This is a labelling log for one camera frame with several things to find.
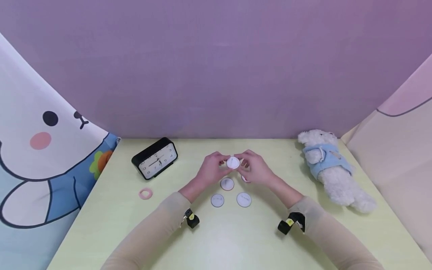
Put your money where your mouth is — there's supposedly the person's left hand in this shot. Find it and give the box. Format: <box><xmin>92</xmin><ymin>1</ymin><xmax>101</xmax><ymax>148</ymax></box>
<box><xmin>195</xmin><ymin>151</ymin><xmax>232</xmax><ymax>188</ymax></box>

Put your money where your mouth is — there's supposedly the person's right hand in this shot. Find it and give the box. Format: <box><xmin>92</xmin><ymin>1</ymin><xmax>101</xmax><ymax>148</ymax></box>
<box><xmin>235</xmin><ymin>149</ymin><xmax>279</xmax><ymax>187</ymax></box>

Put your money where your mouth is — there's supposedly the white round jar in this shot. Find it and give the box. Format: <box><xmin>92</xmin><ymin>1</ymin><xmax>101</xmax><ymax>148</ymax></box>
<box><xmin>226</xmin><ymin>154</ymin><xmax>241</xmax><ymax>170</ymax></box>

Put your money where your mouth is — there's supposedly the person's left forearm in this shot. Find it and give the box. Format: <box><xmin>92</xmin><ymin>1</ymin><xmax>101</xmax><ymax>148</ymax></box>
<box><xmin>100</xmin><ymin>179</ymin><xmax>207</xmax><ymax>270</ymax></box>

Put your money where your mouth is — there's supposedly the person's right forearm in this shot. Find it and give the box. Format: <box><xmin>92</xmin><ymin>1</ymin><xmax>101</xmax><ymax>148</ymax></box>
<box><xmin>269</xmin><ymin>176</ymin><xmax>385</xmax><ymax>270</ymax></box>

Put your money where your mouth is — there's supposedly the black wrist band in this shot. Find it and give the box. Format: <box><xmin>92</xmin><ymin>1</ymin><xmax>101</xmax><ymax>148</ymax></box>
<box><xmin>277</xmin><ymin>212</ymin><xmax>306</xmax><ymax>236</ymax></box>
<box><xmin>180</xmin><ymin>208</ymin><xmax>200</xmax><ymax>229</ymax></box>

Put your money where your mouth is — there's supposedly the black alarm clock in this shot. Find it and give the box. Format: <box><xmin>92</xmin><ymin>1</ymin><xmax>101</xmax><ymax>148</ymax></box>
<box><xmin>131</xmin><ymin>137</ymin><xmax>179</xmax><ymax>180</ymax></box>

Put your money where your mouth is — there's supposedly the white plush dog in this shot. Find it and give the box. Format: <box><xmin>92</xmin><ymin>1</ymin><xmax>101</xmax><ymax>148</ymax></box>
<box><xmin>297</xmin><ymin>129</ymin><xmax>378</xmax><ymax>214</ymax></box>

